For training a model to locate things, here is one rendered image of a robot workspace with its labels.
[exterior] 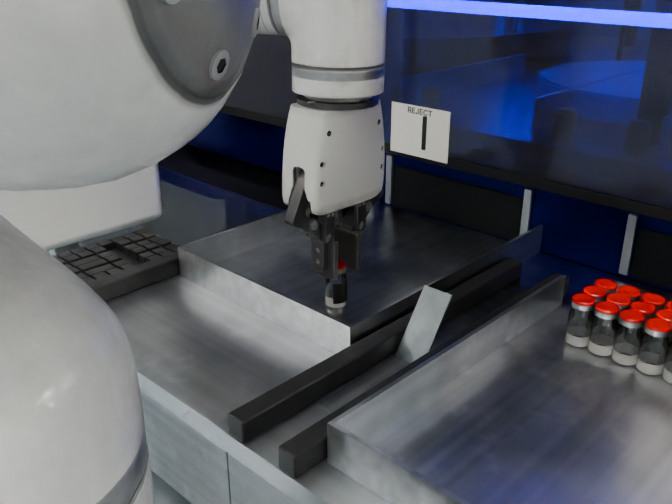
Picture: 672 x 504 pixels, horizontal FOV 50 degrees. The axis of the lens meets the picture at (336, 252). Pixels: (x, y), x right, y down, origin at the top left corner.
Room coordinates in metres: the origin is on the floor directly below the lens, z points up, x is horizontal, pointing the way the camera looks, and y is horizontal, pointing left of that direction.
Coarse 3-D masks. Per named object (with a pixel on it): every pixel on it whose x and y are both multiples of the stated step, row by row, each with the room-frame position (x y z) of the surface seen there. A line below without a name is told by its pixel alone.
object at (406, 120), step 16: (400, 112) 0.85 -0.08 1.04; (416, 112) 0.83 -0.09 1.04; (432, 112) 0.81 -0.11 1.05; (448, 112) 0.80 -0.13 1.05; (400, 128) 0.84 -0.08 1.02; (416, 128) 0.83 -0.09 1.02; (432, 128) 0.81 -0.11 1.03; (448, 128) 0.80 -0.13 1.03; (400, 144) 0.84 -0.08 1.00; (416, 144) 0.83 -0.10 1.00; (432, 144) 0.81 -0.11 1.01; (448, 144) 0.80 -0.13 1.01
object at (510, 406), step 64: (512, 320) 0.58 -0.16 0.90; (448, 384) 0.51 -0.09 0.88; (512, 384) 0.51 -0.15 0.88; (576, 384) 0.51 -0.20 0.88; (640, 384) 0.51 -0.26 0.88; (384, 448) 0.43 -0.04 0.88; (448, 448) 0.43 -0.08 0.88; (512, 448) 0.43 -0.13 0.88; (576, 448) 0.43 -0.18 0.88; (640, 448) 0.43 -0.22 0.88
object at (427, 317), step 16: (432, 288) 0.58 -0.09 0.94; (416, 304) 0.58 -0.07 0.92; (432, 304) 0.57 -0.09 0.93; (448, 304) 0.56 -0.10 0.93; (416, 320) 0.57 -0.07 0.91; (432, 320) 0.56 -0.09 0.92; (416, 336) 0.56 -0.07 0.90; (432, 336) 0.55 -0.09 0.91; (400, 352) 0.55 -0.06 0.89; (416, 352) 0.55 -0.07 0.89; (384, 368) 0.53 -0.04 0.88; (400, 368) 0.53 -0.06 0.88; (352, 384) 0.51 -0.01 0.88; (368, 384) 0.51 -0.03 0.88; (336, 400) 0.49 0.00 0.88
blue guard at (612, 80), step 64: (448, 0) 0.81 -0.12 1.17; (512, 0) 0.75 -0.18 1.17; (576, 0) 0.71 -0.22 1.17; (640, 0) 0.67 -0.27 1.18; (256, 64) 1.03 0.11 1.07; (448, 64) 0.80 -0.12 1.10; (512, 64) 0.75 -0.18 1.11; (576, 64) 0.70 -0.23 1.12; (640, 64) 0.66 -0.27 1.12; (384, 128) 0.86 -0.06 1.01; (512, 128) 0.74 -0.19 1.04; (576, 128) 0.70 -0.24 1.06; (640, 128) 0.65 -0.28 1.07; (640, 192) 0.65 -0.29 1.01
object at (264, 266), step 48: (240, 240) 0.79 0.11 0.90; (288, 240) 0.83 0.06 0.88; (384, 240) 0.83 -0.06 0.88; (432, 240) 0.83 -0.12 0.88; (480, 240) 0.83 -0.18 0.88; (528, 240) 0.77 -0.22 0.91; (240, 288) 0.65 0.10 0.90; (288, 288) 0.69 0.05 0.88; (384, 288) 0.69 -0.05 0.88; (336, 336) 0.56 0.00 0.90
